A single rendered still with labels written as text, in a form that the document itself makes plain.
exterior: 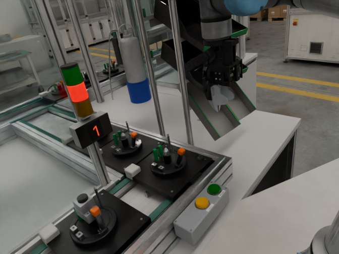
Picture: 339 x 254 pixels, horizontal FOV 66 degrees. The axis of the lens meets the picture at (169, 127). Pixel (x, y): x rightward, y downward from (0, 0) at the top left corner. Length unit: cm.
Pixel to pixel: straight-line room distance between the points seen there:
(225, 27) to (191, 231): 55
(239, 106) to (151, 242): 74
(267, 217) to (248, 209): 7
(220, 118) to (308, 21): 400
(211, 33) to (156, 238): 56
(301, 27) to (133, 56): 372
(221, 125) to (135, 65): 87
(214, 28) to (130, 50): 115
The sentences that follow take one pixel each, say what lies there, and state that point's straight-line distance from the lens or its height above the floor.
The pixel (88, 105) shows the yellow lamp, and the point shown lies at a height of 129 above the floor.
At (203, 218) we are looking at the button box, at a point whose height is 96.
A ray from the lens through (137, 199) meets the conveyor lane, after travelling 97.
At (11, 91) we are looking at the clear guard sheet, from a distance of 78.
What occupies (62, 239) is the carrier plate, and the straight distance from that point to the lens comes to 88.
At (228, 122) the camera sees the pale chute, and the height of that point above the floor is 102.
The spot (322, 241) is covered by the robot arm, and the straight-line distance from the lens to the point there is 57.
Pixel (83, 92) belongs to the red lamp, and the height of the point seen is 133.
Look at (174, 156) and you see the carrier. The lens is 100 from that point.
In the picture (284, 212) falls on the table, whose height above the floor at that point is 86.
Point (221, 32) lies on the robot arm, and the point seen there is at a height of 145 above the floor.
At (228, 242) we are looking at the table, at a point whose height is 86.
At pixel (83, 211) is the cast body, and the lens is 78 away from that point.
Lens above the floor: 157
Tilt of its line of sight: 29 degrees down
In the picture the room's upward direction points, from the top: 10 degrees counter-clockwise
